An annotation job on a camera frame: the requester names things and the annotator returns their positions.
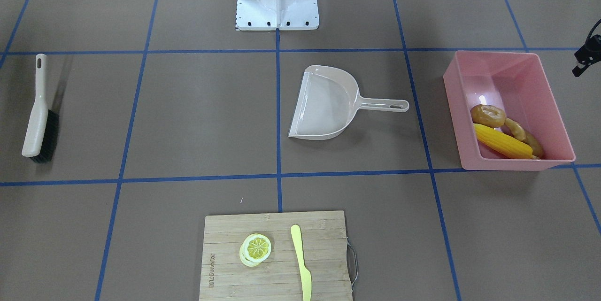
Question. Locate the yellow toy corn cob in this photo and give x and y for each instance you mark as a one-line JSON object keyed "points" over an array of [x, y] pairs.
{"points": [[502, 143]]}

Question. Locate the bamboo cutting board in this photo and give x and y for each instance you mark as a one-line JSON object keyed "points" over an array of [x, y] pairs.
{"points": [[324, 242]]}

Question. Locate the toy potato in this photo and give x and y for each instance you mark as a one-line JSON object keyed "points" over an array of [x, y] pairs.
{"points": [[491, 116]]}

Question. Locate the beige hand brush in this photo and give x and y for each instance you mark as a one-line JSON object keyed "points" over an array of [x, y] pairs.
{"points": [[43, 125]]}

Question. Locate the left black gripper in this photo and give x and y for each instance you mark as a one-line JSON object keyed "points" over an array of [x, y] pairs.
{"points": [[586, 52]]}

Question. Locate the yellow lemon slice toy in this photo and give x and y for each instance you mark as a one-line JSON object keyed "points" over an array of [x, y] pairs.
{"points": [[255, 249]]}

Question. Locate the yellow plastic knife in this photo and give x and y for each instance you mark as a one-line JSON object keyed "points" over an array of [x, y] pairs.
{"points": [[305, 275]]}

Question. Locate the pink plastic bin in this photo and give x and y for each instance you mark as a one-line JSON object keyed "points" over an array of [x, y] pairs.
{"points": [[517, 84]]}

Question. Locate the toy ginger root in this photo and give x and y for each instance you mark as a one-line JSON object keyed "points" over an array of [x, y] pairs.
{"points": [[521, 134]]}

